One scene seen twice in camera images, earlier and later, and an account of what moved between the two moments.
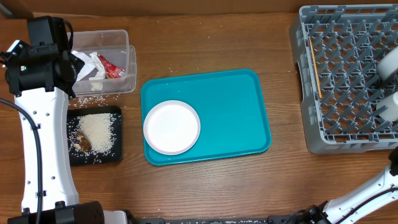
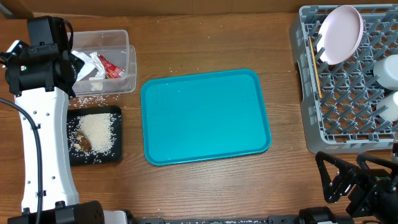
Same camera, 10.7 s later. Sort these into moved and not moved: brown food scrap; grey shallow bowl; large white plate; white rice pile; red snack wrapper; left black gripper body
Moved: large white plate; grey shallow bowl
Not moved: white rice pile; brown food scrap; left black gripper body; red snack wrapper
